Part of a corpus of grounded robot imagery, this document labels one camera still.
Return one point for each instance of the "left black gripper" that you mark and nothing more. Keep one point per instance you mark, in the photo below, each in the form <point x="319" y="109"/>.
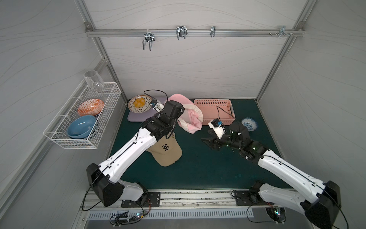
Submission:
<point x="165" y="109"/>

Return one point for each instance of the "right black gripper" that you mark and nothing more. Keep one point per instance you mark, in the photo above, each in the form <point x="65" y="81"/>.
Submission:
<point x="218" y="140"/>

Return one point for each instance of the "beige baseball cap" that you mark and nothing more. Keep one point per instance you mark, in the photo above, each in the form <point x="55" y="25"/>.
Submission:
<point x="166" y="151"/>

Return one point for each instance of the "pink baseball cap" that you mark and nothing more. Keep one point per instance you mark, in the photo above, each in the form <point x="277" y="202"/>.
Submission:
<point x="192" y="118"/>

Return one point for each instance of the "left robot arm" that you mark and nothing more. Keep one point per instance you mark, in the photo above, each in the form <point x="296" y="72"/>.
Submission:
<point x="105" y="179"/>

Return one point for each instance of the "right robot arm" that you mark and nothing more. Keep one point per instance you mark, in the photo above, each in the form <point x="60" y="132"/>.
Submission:
<point x="319" y="201"/>

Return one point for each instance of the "blue white porcelain bowl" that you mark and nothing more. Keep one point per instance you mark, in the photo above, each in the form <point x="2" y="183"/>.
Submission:
<point x="250" y="124"/>

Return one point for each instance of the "patterned plate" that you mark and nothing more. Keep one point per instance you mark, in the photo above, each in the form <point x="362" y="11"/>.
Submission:
<point x="144" y="109"/>

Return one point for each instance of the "lavender cutting mat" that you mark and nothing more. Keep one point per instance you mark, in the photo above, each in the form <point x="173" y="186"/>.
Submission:
<point x="134" y="117"/>

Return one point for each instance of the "yellow fruit pieces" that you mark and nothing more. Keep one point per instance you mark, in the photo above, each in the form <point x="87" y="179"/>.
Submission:
<point x="139" y="102"/>

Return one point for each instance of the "pink plastic basket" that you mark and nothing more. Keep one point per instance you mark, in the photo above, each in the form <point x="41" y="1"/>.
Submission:
<point x="216" y="108"/>

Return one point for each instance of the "orange patterned bowl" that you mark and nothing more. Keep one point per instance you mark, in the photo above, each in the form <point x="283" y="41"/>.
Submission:
<point x="90" y="107"/>

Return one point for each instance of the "clear drinking glass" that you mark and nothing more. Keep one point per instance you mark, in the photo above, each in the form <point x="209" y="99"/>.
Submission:
<point x="94" y="80"/>

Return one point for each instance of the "blue ceramic bowl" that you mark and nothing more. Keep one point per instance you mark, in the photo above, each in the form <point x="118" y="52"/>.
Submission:
<point x="81" y="127"/>

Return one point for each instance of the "loop metal hook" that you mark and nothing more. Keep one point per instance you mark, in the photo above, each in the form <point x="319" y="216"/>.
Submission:
<point x="181" y="32"/>

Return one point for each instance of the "small metal hook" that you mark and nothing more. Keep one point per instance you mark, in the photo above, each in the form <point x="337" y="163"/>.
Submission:
<point x="212" y="31"/>

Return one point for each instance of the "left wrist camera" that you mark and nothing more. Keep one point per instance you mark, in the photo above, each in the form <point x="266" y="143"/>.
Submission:
<point x="171" y="109"/>

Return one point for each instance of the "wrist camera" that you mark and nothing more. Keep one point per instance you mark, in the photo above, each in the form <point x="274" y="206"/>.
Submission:
<point x="171" y="109"/>
<point x="218" y="127"/>

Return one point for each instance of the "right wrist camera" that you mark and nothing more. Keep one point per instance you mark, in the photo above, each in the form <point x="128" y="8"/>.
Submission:
<point x="218" y="127"/>

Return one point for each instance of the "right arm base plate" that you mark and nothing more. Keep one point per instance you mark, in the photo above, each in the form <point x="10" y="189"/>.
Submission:
<point x="246" y="197"/>

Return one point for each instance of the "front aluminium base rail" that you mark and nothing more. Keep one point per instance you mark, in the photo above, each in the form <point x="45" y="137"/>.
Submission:
<point x="171" y="199"/>

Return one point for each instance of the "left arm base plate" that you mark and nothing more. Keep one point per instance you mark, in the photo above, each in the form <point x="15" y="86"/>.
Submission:
<point x="147" y="200"/>

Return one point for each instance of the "white wire wall basket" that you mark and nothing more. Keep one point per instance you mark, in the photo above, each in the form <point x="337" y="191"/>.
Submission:
<point x="56" y="130"/>

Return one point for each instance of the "double wire metal hook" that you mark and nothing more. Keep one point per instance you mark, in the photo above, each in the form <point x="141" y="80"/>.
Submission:
<point x="149" y="38"/>

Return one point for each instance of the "horizontal aluminium rail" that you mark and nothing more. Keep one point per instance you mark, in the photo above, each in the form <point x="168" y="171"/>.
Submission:
<point x="163" y="33"/>

